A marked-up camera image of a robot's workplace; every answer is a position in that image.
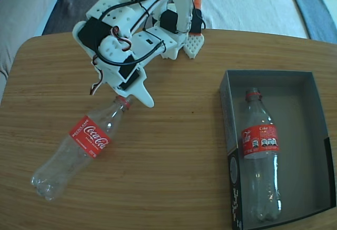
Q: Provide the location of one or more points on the beige sofa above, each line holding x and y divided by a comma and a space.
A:
21, 16

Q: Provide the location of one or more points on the grey cardboard box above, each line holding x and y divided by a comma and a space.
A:
310, 135

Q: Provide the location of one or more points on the orange black clamp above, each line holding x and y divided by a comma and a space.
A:
197, 19

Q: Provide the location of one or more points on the blue grey blanket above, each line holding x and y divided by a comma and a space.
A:
323, 16

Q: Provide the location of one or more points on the white cloth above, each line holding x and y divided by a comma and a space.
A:
250, 9

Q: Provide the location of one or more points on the clear bottle red label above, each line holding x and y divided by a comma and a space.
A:
89, 135
260, 145

